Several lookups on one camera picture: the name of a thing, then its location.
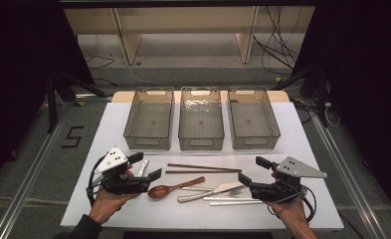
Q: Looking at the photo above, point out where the brown wooden chopstick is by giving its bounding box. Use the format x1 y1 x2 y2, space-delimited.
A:
167 162 243 173
164 169 242 174

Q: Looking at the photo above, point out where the light wooden desk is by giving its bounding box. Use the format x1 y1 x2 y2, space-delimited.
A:
63 6 316 66

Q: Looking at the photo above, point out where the white table sheet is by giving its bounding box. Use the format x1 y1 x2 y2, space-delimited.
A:
60 101 345 232

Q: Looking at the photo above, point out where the white ceramic spoon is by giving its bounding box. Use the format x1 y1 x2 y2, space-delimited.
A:
136 158 150 177

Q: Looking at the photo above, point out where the brown wooden spoon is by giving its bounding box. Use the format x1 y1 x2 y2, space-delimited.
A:
147 175 206 200

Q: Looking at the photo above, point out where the white floor cable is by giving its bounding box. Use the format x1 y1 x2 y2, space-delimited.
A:
126 63 157 86

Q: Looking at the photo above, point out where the bundle of black floor cables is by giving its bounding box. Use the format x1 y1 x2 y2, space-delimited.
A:
252 6 300 76

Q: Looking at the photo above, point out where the clear grey plastic bin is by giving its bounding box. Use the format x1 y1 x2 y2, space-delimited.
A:
122 87 175 151
227 87 282 150
177 86 226 151

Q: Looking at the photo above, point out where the black curtain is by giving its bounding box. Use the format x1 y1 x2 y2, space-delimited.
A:
292 0 391 213
0 0 96 190

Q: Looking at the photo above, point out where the black metal stand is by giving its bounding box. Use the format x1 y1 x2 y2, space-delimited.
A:
272 66 330 128
45 69 107 133

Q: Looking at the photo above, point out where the person's left hand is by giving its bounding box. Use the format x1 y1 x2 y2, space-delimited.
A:
89 189 141 226

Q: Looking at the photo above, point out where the aluminium floor rail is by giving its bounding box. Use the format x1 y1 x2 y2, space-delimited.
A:
0 103 75 239
310 114 388 239

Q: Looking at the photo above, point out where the person's right hand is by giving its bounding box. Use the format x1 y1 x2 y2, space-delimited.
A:
266 197 312 233

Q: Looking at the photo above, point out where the right hand-held gripper cable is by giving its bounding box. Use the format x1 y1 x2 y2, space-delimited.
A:
267 185 317 223

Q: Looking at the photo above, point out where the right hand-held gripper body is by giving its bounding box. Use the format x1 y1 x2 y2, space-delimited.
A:
249 156 328 203

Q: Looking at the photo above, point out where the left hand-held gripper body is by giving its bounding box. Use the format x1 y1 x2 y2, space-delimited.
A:
93 146 151 196

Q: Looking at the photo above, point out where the thin black floor cable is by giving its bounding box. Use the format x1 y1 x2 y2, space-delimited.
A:
85 54 117 88

